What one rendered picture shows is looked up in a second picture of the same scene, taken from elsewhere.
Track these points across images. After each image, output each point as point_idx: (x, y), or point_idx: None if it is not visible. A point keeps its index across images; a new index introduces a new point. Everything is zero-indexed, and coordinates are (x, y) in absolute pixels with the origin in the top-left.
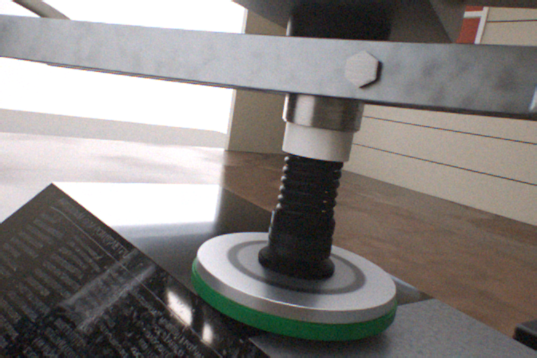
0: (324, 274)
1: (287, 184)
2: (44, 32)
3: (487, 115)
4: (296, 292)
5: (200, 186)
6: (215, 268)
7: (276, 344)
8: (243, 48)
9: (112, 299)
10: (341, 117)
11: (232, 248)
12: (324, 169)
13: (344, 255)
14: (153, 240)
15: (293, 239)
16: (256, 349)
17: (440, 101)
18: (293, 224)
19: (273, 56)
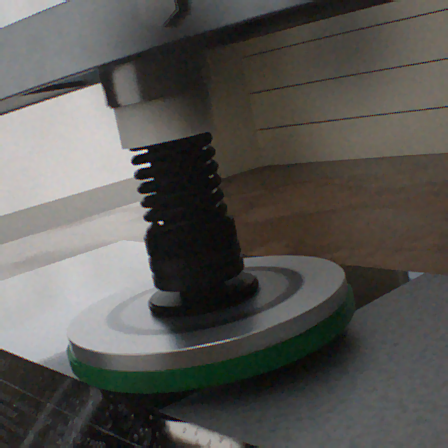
0: (239, 296)
1: (144, 193)
2: None
3: (363, 6)
4: (198, 330)
5: (98, 250)
6: (87, 339)
7: (196, 406)
8: (17, 41)
9: (3, 423)
10: (173, 75)
11: (114, 308)
12: (182, 151)
13: (279, 262)
14: (33, 338)
15: (178, 264)
16: (171, 420)
17: (268, 6)
18: (170, 243)
19: (54, 34)
